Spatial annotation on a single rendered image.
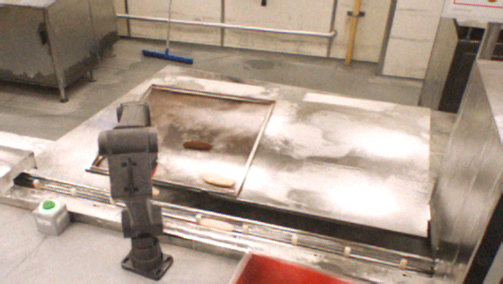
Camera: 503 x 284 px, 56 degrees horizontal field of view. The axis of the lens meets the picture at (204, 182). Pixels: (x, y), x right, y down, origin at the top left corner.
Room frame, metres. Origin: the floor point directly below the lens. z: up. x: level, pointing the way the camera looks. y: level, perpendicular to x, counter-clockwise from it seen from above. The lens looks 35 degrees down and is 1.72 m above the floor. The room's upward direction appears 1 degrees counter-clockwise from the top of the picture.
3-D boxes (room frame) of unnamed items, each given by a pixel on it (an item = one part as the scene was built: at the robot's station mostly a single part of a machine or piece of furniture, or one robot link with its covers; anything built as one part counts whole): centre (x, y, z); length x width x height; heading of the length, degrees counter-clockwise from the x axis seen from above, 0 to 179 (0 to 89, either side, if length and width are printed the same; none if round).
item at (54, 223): (1.08, 0.45, 0.84); 0.08 x 0.08 x 0.11; 70
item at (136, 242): (0.94, 0.17, 0.94); 0.09 x 0.05 x 0.10; 6
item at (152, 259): (0.92, 0.16, 0.86); 0.12 x 0.09 x 0.08; 63
